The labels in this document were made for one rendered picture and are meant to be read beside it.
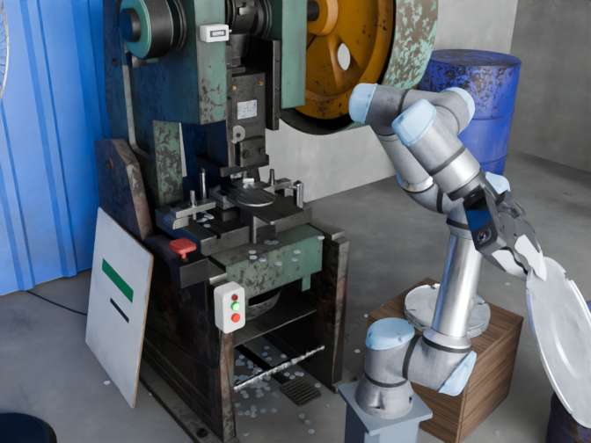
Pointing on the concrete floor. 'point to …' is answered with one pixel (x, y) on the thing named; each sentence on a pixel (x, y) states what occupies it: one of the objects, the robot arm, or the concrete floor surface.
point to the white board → (118, 303)
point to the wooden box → (510, 339)
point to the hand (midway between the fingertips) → (536, 278)
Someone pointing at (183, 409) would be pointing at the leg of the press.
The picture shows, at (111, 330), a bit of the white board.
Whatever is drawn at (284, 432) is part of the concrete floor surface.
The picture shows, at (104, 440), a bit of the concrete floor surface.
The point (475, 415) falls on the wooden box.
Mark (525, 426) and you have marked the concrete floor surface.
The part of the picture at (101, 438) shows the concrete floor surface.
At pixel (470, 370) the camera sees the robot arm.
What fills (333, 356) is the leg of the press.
